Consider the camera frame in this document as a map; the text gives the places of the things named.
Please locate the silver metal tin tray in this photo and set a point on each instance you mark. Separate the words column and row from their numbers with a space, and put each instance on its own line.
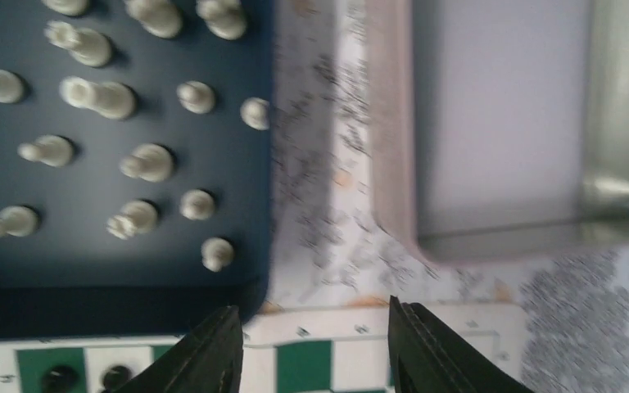
column 499, row 129

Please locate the green white chess board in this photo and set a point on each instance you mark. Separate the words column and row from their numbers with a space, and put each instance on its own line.
column 312, row 350

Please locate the floral patterned table mat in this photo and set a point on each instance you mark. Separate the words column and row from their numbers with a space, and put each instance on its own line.
column 326, row 249

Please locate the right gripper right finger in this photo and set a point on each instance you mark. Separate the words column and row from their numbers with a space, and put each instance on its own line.
column 427, row 356

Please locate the black chess pieces row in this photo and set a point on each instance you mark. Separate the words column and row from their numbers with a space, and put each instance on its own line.
column 67, row 378

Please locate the blue square tray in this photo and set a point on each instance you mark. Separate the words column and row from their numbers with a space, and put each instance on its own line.
column 133, row 198

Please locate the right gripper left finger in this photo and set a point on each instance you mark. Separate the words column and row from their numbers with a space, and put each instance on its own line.
column 206, row 360

